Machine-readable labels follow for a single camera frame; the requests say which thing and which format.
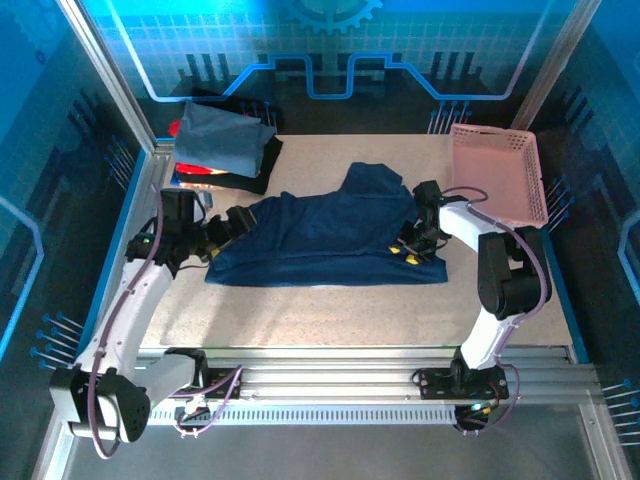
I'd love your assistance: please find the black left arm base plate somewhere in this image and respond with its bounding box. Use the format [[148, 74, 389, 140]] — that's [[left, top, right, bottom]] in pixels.
[[198, 362, 247, 401]]

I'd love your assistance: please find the red folded t-shirt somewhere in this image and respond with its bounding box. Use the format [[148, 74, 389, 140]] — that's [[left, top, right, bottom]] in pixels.
[[168, 119, 232, 179]]

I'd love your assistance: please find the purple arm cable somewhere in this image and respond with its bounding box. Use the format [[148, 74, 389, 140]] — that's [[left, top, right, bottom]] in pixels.
[[442, 185, 551, 436], [85, 185, 246, 460]]

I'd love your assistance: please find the slotted grey cable duct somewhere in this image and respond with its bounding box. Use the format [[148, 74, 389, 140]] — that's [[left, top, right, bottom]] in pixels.
[[148, 404, 461, 427]]

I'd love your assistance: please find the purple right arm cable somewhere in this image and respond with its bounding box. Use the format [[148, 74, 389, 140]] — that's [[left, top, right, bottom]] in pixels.
[[442, 185, 551, 436]]

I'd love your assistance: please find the black folded t-shirt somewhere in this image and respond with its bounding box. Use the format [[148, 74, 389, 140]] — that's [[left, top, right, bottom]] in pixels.
[[177, 134, 284, 196]]

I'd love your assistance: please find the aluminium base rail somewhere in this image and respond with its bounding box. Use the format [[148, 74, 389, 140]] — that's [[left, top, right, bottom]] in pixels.
[[134, 347, 601, 402]]

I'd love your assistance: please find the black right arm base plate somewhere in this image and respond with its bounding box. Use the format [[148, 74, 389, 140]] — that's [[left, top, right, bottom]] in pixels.
[[413, 364, 511, 401]]

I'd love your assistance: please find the pink plastic basket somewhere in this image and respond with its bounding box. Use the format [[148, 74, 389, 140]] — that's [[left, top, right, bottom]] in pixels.
[[448, 123, 550, 230]]

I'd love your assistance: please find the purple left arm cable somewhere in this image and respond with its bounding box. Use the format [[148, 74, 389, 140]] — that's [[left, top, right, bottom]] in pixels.
[[85, 185, 246, 460]]

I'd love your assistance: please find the aluminium side rail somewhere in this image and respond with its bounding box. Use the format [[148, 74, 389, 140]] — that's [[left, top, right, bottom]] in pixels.
[[74, 139, 174, 364]]

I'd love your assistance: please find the navy cartoon print t-shirt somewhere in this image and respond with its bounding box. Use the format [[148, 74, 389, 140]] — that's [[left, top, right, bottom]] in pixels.
[[204, 161, 450, 289]]

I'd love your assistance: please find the aluminium corner post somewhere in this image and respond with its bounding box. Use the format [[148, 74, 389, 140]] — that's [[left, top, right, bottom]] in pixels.
[[509, 0, 604, 132], [57, 0, 160, 151]]

